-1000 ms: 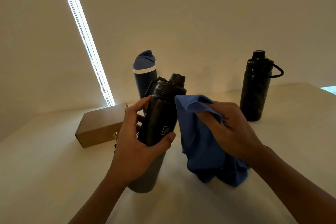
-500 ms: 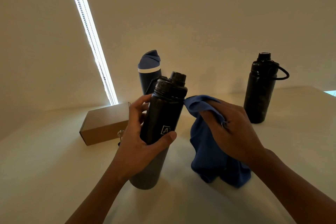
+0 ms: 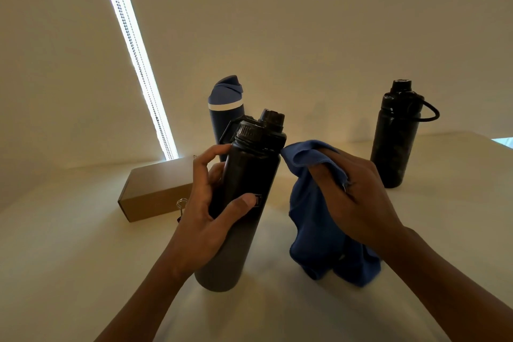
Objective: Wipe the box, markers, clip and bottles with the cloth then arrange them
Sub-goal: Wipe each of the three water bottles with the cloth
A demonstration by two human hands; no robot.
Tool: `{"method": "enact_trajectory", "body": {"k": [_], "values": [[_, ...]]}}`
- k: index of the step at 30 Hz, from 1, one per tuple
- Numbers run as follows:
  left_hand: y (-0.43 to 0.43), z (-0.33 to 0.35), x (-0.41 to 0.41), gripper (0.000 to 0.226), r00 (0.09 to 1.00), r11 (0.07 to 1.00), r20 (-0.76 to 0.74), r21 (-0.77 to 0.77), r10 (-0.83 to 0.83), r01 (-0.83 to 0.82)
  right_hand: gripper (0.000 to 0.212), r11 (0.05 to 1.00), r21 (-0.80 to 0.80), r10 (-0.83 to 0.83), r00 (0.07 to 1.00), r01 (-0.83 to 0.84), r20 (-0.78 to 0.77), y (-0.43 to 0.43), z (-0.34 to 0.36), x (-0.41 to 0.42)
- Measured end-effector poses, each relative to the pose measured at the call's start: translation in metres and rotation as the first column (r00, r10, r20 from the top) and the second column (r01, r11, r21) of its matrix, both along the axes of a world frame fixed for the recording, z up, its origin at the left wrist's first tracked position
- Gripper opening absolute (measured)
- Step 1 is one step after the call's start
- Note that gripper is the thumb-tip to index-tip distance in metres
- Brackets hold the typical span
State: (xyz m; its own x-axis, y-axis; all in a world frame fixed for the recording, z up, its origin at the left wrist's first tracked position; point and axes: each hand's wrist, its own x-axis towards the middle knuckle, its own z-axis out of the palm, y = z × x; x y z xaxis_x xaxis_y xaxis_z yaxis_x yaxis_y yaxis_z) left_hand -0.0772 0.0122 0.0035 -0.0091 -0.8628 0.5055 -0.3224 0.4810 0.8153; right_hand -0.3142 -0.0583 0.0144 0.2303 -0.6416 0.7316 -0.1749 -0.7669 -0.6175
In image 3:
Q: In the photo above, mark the person's right hand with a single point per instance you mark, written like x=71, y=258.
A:
x=364, y=209

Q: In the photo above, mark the person's left hand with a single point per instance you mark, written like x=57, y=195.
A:
x=196, y=233

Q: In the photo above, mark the black binder clip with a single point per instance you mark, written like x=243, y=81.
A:
x=179, y=218

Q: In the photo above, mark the blue cloth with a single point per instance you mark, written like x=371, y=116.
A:
x=316, y=233

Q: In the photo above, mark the brown paper box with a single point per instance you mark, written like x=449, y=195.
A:
x=156, y=185

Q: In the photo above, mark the black grey gradient bottle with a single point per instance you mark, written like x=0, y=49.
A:
x=248, y=169

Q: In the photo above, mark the navy bottle with blue lid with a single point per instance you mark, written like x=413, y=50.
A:
x=224, y=91

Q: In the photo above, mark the person's right forearm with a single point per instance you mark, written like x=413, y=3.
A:
x=449, y=293

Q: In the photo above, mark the bright side window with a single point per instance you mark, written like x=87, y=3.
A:
x=505, y=142

